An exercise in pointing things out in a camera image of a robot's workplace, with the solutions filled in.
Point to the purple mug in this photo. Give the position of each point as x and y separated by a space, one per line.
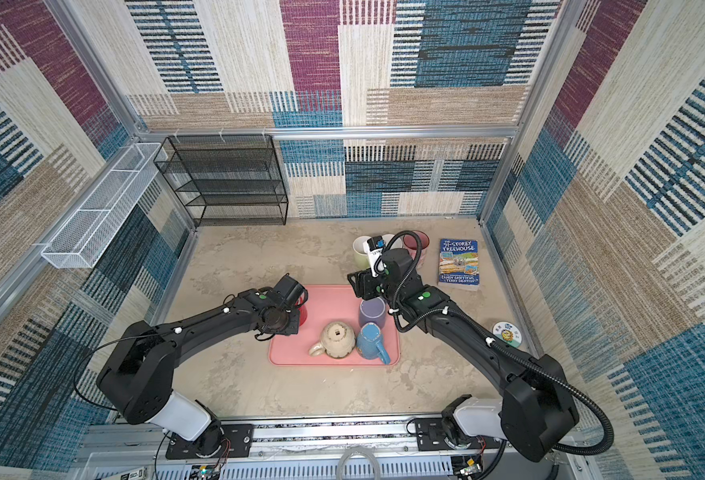
373 311

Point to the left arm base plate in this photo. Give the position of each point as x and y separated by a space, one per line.
218 441

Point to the white mug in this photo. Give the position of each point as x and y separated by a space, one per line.
390 241

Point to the pink ghost pattern mug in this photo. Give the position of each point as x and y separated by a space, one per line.
412 244

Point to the cream ceramic teapot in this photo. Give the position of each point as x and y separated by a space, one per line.
337 340

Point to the pink plastic tray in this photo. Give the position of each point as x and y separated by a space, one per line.
329 303

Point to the blue treehouse book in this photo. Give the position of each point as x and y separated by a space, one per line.
459 264

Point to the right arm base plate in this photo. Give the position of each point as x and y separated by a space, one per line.
431 436

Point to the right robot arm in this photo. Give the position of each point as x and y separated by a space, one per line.
538 404

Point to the blue mug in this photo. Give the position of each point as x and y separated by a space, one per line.
370 344

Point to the small round tin can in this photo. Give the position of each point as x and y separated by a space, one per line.
509 333

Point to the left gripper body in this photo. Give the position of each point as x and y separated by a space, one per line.
288 324

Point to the black wire mesh shelf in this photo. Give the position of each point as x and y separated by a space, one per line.
225 180

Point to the red mug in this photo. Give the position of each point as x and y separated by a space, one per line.
301 307

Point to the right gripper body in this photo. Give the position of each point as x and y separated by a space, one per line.
371 286

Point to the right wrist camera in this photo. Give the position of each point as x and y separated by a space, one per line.
374 248

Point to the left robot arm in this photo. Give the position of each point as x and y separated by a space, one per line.
137 378

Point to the white wire mesh basket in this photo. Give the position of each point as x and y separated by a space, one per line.
86 235

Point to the light green mug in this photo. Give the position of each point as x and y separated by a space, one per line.
359 246

